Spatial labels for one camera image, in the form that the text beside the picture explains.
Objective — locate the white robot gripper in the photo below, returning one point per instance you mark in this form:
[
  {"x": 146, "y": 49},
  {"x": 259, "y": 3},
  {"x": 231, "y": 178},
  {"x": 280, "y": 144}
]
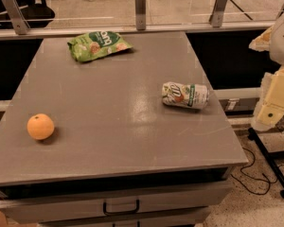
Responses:
[{"x": 283, "y": 43}]

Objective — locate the orange fruit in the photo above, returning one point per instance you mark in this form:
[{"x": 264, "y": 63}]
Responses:
[{"x": 40, "y": 126}]

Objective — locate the white green soda can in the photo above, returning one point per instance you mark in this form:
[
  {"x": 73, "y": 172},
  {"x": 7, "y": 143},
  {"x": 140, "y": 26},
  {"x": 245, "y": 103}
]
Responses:
[{"x": 191, "y": 96}]

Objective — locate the black stand leg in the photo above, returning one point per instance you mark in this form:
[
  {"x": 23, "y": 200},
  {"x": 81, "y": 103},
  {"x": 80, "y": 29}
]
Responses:
[{"x": 270, "y": 157}]

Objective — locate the grey cabinet drawer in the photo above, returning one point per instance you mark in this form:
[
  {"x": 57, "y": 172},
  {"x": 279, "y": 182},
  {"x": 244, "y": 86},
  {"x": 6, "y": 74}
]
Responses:
[{"x": 89, "y": 205}]

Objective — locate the lower grey drawer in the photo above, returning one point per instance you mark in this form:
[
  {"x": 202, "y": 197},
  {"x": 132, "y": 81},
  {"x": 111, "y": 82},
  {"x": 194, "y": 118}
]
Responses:
[{"x": 168, "y": 218}]

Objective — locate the green snack bag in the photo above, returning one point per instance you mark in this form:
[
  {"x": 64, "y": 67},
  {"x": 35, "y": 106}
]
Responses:
[{"x": 96, "y": 45}]

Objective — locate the black office chair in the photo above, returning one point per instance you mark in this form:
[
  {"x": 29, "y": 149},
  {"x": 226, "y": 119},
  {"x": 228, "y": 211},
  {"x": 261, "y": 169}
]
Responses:
[{"x": 36, "y": 12}]

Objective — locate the right metal bracket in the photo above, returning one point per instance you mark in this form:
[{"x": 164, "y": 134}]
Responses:
[{"x": 216, "y": 17}]

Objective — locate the metal bracket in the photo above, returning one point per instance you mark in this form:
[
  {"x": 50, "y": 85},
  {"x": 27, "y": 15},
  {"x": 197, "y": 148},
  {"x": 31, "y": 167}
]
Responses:
[
  {"x": 140, "y": 14},
  {"x": 216, "y": 17},
  {"x": 17, "y": 19}
]

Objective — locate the middle metal bracket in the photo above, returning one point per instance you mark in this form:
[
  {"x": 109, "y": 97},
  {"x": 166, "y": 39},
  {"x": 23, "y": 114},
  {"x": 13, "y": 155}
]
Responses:
[{"x": 140, "y": 14}]

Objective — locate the black drawer handle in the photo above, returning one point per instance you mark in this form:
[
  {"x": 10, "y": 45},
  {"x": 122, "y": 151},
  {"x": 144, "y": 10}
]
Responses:
[{"x": 121, "y": 208}]

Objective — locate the metal window rail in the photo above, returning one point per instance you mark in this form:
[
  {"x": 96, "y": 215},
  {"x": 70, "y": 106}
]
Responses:
[{"x": 41, "y": 33}]

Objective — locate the left metal bracket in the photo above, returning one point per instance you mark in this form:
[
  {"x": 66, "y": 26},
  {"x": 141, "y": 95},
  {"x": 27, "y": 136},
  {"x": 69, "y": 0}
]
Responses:
[{"x": 17, "y": 19}]

